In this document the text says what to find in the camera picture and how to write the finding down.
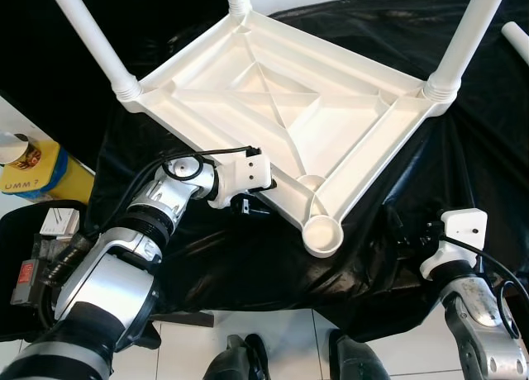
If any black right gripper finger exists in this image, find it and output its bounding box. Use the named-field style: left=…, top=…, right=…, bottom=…
left=385, top=205, right=407, bottom=249

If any white plastic table top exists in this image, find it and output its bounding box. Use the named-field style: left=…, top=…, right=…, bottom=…
left=122, top=8, right=454, bottom=259

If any black plastic table cover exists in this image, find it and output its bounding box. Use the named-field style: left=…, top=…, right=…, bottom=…
left=83, top=0, right=529, bottom=341

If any brown wooden table leg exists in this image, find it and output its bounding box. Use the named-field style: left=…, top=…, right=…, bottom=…
left=153, top=311, right=216, bottom=327

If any dark grey robot right leg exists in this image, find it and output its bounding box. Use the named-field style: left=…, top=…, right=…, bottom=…
left=329, top=330, right=389, bottom=380

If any dark grey robot leg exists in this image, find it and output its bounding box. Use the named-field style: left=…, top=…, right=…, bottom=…
left=203, top=335, right=269, bottom=380
left=329, top=330, right=389, bottom=380

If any dark grey robot left leg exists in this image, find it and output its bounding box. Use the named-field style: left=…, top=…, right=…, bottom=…
left=203, top=335, right=269, bottom=380

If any small white box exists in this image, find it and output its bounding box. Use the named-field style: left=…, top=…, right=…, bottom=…
left=40, top=208, right=81, bottom=236

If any yellow and blue box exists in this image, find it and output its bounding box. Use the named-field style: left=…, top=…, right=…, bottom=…
left=0, top=140, right=96, bottom=203

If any black device with red label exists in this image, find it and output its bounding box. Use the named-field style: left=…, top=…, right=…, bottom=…
left=10, top=259, right=41, bottom=306

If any black open tool bag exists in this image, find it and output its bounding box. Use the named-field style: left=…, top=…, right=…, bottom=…
left=0, top=200, right=92, bottom=344

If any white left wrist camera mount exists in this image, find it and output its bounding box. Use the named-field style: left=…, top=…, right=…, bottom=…
left=208, top=147, right=275, bottom=209

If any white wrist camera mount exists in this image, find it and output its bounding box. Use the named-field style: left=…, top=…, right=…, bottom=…
left=419, top=208, right=488, bottom=280
left=208, top=147, right=275, bottom=209

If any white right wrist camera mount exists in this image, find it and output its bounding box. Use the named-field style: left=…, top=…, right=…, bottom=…
left=419, top=208, right=488, bottom=280

